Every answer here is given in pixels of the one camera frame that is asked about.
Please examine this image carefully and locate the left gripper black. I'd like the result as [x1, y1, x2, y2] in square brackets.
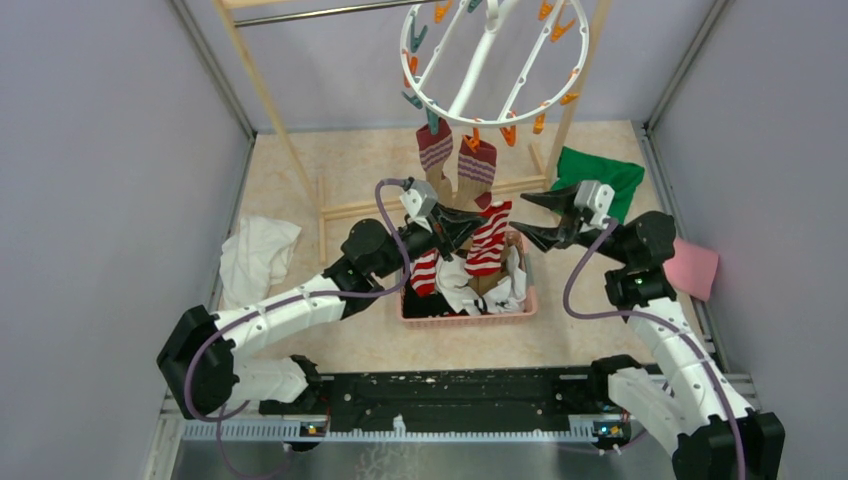
[373, 202, 487, 279]

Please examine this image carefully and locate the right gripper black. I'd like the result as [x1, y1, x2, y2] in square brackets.
[509, 182, 632, 266]

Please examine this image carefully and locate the red white striped sock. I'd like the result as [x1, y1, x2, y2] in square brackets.
[465, 201, 513, 277]

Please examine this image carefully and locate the beige purple striped sock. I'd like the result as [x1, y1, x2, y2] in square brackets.
[453, 141, 497, 211]

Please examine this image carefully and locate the white round clip hanger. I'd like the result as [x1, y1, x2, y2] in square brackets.
[402, 1, 581, 120]

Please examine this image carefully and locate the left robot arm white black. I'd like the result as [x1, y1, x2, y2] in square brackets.
[156, 205, 486, 422]

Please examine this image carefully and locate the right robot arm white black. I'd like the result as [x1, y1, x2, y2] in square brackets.
[512, 180, 786, 479]

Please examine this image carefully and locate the orange clip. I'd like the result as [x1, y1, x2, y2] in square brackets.
[532, 102, 549, 135]
[462, 128, 481, 153]
[499, 122, 517, 147]

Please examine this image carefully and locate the green cloth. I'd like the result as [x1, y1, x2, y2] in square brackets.
[551, 147, 645, 223]

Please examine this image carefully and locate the white black sock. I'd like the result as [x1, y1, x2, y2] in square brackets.
[435, 246, 528, 316]

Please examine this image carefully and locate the pink plastic basket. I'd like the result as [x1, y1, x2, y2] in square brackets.
[395, 230, 539, 329]

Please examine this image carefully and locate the pink cloth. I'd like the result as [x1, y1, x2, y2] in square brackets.
[663, 238, 720, 302]

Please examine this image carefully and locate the white cloth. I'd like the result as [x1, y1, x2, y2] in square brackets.
[219, 215, 302, 309]

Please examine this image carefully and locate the metal rack rod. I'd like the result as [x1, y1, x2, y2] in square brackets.
[234, 0, 434, 28]

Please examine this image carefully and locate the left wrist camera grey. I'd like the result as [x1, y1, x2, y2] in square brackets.
[400, 177, 438, 233]

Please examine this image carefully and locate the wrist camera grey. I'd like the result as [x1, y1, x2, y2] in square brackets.
[574, 180, 615, 231]
[400, 177, 438, 233]

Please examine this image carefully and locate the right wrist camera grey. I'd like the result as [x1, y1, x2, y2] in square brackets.
[574, 180, 615, 231]

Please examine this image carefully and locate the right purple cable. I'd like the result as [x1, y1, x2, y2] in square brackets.
[563, 219, 748, 480]

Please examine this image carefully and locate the purple cable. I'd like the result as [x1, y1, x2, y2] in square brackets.
[563, 219, 748, 480]
[182, 177, 413, 480]

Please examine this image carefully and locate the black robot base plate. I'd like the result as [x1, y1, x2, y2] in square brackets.
[258, 366, 626, 433]

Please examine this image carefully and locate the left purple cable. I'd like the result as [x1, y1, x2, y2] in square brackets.
[182, 177, 413, 480]

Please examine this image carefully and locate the wooden drying rack frame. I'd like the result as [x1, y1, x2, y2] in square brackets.
[214, 1, 611, 264]

